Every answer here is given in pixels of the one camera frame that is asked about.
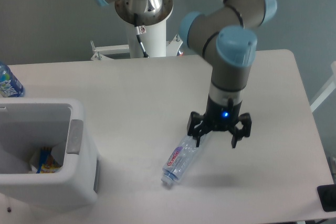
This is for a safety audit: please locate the white frame at right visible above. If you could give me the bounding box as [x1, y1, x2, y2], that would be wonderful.
[310, 61, 335, 113]

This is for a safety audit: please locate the white trash can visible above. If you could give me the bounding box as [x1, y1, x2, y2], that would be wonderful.
[1, 98, 99, 207]

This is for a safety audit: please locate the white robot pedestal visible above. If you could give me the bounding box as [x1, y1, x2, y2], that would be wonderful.
[90, 13, 183, 60]

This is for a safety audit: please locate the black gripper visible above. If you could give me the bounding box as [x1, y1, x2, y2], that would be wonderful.
[187, 96, 252, 148]

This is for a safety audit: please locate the black device at table edge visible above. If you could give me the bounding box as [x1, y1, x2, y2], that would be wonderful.
[317, 184, 335, 212]

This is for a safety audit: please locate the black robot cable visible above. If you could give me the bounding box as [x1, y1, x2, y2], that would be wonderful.
[133, 13, 150, 59]

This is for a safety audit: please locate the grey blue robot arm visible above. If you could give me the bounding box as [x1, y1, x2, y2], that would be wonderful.
[96, 0, 277, 146]

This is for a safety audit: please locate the blue labelled water bottle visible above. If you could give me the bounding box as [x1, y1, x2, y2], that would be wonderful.
[1, 62, 25, 98]

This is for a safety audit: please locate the colourful snack wrapper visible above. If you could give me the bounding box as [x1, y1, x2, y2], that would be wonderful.
[36, 147, 61, 174]

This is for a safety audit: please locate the crushed clear plastic bottle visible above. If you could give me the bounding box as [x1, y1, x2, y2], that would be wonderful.
[161, 134, 207, 187]

